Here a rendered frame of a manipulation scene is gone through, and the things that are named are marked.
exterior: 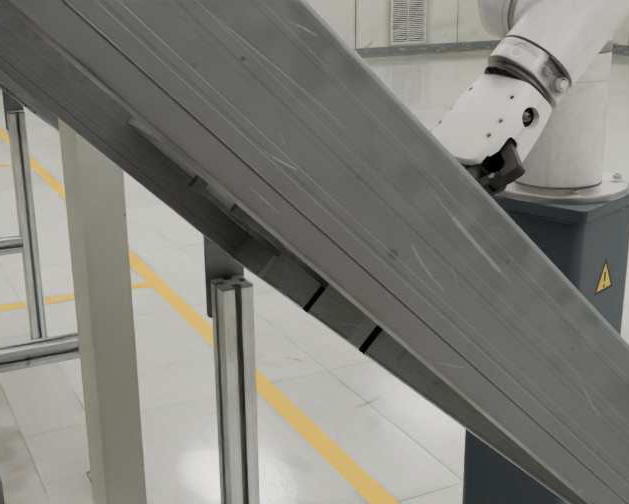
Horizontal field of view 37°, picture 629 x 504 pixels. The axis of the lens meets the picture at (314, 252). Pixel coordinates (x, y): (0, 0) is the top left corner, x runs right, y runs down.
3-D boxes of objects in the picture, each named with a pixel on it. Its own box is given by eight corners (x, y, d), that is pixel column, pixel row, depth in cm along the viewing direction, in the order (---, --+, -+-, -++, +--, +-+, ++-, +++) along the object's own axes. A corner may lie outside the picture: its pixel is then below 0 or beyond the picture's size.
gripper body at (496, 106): (577, 112, 93) (507, 201, 92) (511, 98, 101) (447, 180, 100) (536, 60, 89) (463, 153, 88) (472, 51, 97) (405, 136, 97)
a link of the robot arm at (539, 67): (588, 97, 93) (570, 121, 93) (531, 87, 101) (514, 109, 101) (544, 40, 89) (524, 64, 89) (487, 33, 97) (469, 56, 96)
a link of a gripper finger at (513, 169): (545, 148, 87) (506, 195, 87) (496, 131, 94) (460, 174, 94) (538, 140, 87) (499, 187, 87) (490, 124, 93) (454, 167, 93)
